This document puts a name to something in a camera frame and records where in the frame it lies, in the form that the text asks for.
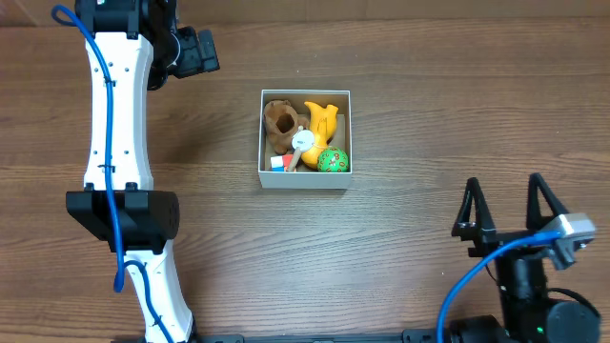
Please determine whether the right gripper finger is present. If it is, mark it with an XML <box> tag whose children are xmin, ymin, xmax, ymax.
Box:
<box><xmin>525</xmin><ymin>171</ymin><xmax>571</xmax><ymax>231</ymax></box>
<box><xmin>451</xmin><ymin>177</ymin><xmax>497</xmax><ymax>238</ymax></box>

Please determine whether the brown plush toy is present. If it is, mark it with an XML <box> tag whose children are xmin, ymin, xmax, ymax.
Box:
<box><xmin>263</xmin><ymin>100</ymin><xmax>310</xmax><ymax>154</ymax></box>

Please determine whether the white wooden rattle drum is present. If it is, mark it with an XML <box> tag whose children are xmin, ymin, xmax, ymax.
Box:
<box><xmin>285</xmin><ymin>126</ymin><xmax>315</xmax><ymax>172</ymax></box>

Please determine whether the multicoloured puzzle cube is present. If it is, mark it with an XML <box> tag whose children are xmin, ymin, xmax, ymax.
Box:
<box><xmin>270</xmin><ymin>153</ymin><xmax>293</xmax><ymax>172</ymax></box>

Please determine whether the yellow rubber duck toy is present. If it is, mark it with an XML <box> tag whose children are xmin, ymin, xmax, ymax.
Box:
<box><xmin>301</xmin><ymin>101</ymin><xmax>338</xmax><ymax>170</ymax></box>

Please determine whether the green numbered ball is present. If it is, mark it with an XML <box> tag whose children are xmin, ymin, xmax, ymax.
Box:
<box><xmin>317</xmin><ymin>147</ymin><xmax>350</xmax><ymax>172</ymax></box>

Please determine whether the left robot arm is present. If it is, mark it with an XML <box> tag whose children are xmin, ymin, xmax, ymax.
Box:
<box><xmin>51</xmin><ymin>0</ymin><xmax>219</xmax><ymax>342</ymax></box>

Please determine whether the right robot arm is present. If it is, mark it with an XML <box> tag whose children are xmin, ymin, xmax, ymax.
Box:
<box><xmin>435</xmin><ymin>173</ymin><xmax>602</xmax><ymax>343</ymax></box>

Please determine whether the white cardboard box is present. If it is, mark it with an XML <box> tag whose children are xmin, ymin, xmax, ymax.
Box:
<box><xmin>258</xmin><ymin>90</ymin><xmax>354</xmax><ymax>189</ymax></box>

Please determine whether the right blue cable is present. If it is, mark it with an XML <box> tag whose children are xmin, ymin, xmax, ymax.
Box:
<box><xmin>436</xmin><ymin>230</ymin><xmax>562</xmax><ymax>343</ymax></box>

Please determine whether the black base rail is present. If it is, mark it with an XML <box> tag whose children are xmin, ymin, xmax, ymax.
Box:
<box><xmin>191</xmin><ymin>329</ymin><xmax>437</xmax><ymax>343</ymax></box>

